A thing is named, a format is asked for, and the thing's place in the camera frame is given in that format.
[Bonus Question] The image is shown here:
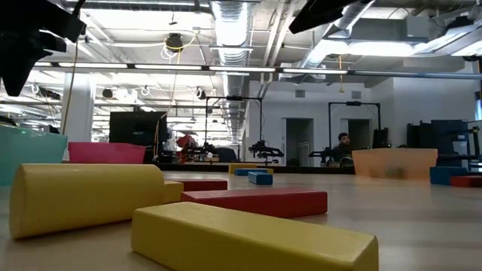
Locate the red wooden block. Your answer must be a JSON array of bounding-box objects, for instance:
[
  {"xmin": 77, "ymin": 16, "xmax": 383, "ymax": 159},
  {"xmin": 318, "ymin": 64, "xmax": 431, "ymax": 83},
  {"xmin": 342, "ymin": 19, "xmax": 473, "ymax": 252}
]
[
  {"xmin": 176, "ymin": 178, "xmax": 229, "ymax": 192},
  {"xmin": 450, "ymin": 175, "xmax": 482, "ymax": 188},
  {"xmin": 180, "ymin": 188, "xmax": 328, "ymax": 219}
]

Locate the yellow wooden cylinder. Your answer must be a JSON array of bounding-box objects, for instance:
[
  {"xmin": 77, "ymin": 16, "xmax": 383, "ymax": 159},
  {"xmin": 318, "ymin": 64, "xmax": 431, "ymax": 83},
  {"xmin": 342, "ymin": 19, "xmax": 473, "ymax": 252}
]
[{"xmin": 9, "ymin": 163, "xmax": 166, "ymax": 240}]

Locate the blue wooden block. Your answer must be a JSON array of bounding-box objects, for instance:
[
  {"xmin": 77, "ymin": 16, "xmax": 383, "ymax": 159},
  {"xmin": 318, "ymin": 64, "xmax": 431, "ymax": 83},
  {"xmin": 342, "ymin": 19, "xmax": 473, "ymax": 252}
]
[
  {"xmin": 233, "ymin": 168, "xmax": 269, "ymax": 177},
  {"xmin": 429, "ymin": 166, "xmax": 468, "ymax": 186},
  {"xmin": 247, "ymin": 171, "xmax": 274, "ymax": 186}
]

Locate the black rectangular screen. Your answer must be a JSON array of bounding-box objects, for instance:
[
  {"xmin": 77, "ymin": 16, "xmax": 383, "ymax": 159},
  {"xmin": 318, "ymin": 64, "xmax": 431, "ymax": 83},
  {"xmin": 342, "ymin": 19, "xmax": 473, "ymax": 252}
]
[{"xmin": 108, "ymin": 111, "xmax": 169, "ymax": 148}]

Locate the black round overhead camera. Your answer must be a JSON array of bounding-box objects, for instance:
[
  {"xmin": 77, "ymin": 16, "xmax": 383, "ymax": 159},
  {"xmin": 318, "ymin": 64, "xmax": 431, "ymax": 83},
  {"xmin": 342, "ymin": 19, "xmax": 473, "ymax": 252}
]
[{"xmin": 165, "ymin": 32, "xmax": 185, "ymax": 53}]

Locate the green plastic bin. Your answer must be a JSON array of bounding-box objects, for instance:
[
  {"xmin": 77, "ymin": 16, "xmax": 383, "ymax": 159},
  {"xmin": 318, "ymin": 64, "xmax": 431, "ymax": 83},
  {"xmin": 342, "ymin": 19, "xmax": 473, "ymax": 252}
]
[{"xmin": 0, "ymin": 125, "xmax": 69, "ymax": 186}]

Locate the yellow hanging cable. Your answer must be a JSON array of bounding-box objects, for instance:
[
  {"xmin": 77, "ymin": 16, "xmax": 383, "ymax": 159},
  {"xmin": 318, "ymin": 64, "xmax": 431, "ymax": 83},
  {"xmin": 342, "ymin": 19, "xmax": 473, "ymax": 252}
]
[{"xmin": 62, "ymin": 37, "xmax": 79, "ymax": 136}]

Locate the white building column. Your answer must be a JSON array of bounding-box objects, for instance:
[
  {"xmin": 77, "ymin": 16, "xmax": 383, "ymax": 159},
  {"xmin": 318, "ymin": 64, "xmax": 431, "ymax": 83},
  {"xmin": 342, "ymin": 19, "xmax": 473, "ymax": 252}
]
[{"xmin": 61, "ymin": 73, "xmax": 95, "ymax": 143}]

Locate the black frame stand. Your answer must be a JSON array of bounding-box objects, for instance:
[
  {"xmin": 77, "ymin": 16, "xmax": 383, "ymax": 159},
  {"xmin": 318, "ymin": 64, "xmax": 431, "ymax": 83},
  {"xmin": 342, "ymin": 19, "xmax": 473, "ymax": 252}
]
[
  {"xmin": 328, "ymin": 100, "xmax": 382, "ymax": 150},
  {"xmin": 204, "ymin": 96, "xmax": 264, "ymax": 163}
]

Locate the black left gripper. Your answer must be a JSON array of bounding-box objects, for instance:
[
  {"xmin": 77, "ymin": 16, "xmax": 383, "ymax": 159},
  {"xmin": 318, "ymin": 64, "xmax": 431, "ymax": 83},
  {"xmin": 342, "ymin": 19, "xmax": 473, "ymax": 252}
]
[{"xmin": 0, "ymin": 0, "xmax": 87, "ymax": 97}]

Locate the red background object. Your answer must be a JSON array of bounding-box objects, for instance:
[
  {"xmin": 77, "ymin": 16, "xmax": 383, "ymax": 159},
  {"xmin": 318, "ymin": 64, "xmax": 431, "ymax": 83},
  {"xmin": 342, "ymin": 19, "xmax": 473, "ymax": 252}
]
[{"xmin": 176, "ymin": 134, "xmax": 199, "ymax": 150}]

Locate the red plastic bin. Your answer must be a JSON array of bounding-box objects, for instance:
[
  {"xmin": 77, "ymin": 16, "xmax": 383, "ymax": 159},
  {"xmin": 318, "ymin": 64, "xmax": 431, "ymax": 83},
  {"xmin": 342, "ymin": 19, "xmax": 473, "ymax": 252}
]
[{"xmin": 68, "ymin": 142, "xmax": 147, "ymax": 164}]

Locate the orange plastic bin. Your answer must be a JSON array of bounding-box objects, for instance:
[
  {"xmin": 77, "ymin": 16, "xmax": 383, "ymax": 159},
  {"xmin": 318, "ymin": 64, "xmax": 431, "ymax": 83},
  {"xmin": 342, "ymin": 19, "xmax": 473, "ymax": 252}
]
[{"xmin": 352, "ymin": 148, "xmax": 439, "ymax": 181}]

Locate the dark blue black cabinet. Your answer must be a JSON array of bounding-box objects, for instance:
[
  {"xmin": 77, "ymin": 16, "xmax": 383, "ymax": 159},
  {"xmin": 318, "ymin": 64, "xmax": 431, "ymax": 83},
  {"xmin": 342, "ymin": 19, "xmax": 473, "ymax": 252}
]
[{"xmin": 405, "ymin": 119, "xmax": 471, "ymax": 169}]

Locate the white tube light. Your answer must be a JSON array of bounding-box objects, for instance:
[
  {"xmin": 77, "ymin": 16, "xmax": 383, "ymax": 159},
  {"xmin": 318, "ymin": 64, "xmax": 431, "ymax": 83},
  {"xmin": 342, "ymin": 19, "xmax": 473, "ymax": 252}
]
[
  {"xmin": 58, "ymin": 62, "xmax": 129, "ymax": 69},
  {"xmin": 134, "ymin": 64, "xmax": 203, "ymax": 71},
  {"xmin": 209, "ymin": 65, "xmax": 276, "ymax": 73},
  {"xmin": 282, "ymin": 68, "xmax": 349, "ymax": 75}
]

